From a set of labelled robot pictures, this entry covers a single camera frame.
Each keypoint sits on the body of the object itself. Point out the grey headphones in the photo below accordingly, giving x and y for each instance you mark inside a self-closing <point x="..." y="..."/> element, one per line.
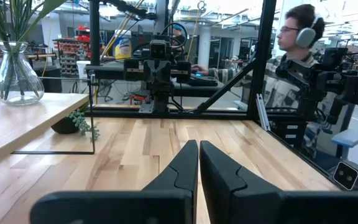
<point x="305" y="37"/>

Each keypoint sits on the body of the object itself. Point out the white container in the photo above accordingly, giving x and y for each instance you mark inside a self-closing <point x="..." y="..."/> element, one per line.
<point x="82" y="69"/>

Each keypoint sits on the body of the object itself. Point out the red parts storage rack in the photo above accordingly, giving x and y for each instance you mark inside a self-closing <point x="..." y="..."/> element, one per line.
<point x="71" y="49"/>

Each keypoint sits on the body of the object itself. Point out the black aluminium table frame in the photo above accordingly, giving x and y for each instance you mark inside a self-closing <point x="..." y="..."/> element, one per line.
<point x="261" y="62"/>

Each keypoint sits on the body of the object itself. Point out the wooden shelf with black legs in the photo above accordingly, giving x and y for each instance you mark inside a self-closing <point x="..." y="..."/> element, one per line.
<point x="17" y="124"/>

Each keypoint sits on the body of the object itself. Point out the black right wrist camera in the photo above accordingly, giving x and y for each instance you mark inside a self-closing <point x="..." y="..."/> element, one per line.
<point x="159" y="50"/>

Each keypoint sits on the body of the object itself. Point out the black depth camera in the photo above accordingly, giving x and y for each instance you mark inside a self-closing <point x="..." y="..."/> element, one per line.
<point x="346" y="175"/>

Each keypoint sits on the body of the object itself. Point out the person's glasses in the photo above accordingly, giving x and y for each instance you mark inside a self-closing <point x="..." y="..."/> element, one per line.
<point x="286" y="29"/>

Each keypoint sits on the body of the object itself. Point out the yellow wipes canister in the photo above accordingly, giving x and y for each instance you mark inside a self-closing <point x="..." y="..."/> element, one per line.
<point x="123" y="46"/>

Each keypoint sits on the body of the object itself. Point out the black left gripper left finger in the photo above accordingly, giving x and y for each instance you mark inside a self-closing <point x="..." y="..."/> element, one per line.
<point x="166" y="202"/>

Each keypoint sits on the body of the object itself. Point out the potted green succulent plant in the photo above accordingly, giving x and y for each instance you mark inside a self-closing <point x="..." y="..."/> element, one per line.
<point x="82" y="124"/>

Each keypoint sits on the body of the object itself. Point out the person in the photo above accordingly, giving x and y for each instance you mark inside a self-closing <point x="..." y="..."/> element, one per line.
<point x="300" y="25"/>

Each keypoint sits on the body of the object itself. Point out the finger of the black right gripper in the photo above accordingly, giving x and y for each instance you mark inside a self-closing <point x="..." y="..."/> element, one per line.
<point x="164" y="74"/>
<point x="151" y="74"/>

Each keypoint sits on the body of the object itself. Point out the round clear glass vase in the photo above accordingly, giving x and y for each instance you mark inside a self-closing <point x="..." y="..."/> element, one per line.
<point x="17" y="91"/>

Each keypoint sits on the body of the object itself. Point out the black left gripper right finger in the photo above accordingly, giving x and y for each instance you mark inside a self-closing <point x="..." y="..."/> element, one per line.
<point x="228" y="199"/>

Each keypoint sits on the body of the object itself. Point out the silver metal bar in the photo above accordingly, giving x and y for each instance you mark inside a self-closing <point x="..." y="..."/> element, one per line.
<point x="263" y="112"/>

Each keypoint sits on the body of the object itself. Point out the blue stool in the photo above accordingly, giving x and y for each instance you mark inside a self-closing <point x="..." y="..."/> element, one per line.
<point x="350" y="138"/>

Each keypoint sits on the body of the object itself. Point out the grey desk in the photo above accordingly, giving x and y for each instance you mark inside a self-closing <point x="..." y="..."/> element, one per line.
<point x="110" y="71"/>

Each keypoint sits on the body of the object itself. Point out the black background robot arm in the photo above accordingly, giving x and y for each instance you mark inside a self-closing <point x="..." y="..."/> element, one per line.
<point x="343" y="84"/>

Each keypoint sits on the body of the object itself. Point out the person's hand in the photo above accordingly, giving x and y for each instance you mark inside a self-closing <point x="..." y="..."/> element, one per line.
<point x="200" y="70"/>

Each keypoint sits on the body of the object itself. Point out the black backlit keyboard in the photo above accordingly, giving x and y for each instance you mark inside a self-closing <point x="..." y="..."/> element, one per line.
<point x="204" y="82"/>

